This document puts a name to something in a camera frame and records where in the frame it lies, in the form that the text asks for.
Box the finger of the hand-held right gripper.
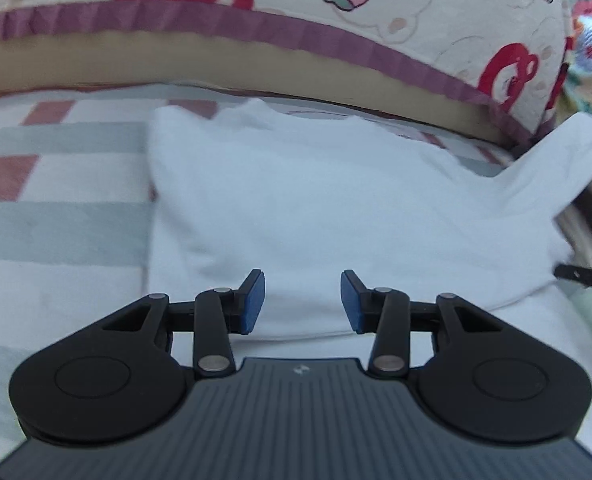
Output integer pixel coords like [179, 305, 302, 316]
[553, 261, 592, 292]

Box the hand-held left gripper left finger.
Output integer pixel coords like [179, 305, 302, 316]
[101, 269, 267, 376]

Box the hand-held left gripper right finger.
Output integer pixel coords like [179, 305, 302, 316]
[341, 269, 501, 378]

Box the white garment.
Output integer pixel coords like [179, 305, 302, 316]
[146, 97, 592, 341]

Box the pink and grey checked sheet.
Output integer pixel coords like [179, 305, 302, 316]
[0, 82, 592, 461]

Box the white quilt with red bears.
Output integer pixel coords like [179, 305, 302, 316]
[0, 0, 576, 151]

